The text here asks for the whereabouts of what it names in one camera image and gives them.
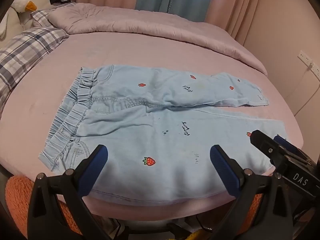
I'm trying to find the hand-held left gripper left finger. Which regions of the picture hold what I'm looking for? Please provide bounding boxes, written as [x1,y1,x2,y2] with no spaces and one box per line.
[27,144,112,240]

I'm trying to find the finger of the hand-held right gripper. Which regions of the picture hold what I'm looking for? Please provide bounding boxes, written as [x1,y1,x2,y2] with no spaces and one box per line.
[273,134,313,166]
[251,130,288,171]

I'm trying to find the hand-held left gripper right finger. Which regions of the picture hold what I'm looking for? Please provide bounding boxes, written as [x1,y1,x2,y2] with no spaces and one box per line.
[209,144,294,240]

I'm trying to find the light blue strawberry print pants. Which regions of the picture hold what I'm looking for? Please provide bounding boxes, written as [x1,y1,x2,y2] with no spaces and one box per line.
[38,65,287,203]

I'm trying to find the bed with pink sheet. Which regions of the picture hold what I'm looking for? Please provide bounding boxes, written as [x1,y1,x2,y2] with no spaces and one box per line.
[0,2,304,218]

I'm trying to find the large plaid pillow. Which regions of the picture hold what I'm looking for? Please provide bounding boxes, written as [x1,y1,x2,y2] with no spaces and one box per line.
[0,27,70,110]

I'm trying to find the lilac quilt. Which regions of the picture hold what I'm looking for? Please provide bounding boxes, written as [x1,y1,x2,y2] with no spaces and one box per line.
[47,2,268,77]

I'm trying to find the small plaid pillow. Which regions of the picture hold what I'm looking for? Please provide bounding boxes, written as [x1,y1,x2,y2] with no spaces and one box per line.
[30,2,77,28]

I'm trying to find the white goose plush toy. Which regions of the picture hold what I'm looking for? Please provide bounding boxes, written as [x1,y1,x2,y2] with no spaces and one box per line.
[0,0,54,39]

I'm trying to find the white power cable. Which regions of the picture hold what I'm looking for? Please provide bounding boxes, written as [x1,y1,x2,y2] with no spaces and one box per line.
[294,66,314,117]

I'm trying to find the black cable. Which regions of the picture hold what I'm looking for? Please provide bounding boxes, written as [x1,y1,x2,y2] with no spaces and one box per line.
[192,214,213,230]

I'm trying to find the white wall power strip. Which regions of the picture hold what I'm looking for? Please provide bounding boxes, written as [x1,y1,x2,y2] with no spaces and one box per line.
[299,50,320,77]

